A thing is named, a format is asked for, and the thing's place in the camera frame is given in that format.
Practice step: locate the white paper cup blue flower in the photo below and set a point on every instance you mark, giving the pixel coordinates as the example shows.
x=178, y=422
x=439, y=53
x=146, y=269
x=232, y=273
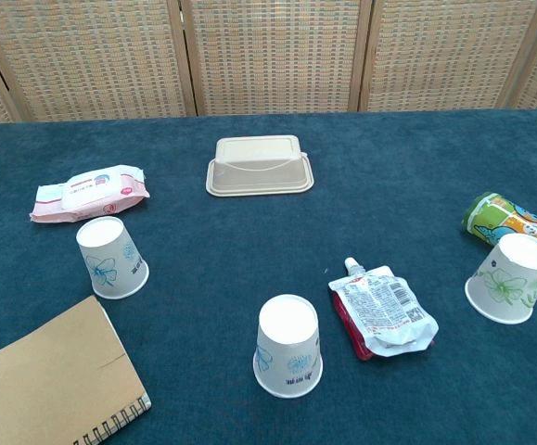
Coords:
x=110, y=259
x=287, y=352

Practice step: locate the white paper cup green flower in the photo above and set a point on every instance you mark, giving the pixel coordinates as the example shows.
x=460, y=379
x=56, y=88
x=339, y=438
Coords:
x=509, y=283

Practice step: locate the blue velvet tablecloth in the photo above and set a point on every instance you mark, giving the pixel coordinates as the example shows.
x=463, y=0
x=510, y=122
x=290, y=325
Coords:
x=231, y=245

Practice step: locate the beige lidded lunch box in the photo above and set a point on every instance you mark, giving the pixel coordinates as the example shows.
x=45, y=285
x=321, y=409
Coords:
x=259, y=167

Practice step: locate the white red spout pouch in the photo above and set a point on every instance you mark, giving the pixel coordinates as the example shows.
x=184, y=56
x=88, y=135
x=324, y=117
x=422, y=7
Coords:
x=381, y=310

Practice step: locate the woven wooden folding screen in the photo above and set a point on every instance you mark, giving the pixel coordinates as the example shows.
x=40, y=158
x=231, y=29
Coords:
x=272, y=55

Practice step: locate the pink wet wipes pack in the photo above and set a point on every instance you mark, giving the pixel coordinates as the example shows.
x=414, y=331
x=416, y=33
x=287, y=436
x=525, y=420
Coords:
x=89, y=192

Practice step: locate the green orange snack can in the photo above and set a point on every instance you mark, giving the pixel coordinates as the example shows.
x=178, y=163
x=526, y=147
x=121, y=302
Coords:
x=495, y=218

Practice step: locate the kraft spiral notebook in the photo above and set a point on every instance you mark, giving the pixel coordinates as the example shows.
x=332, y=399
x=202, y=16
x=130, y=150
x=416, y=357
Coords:
x=50, y=375

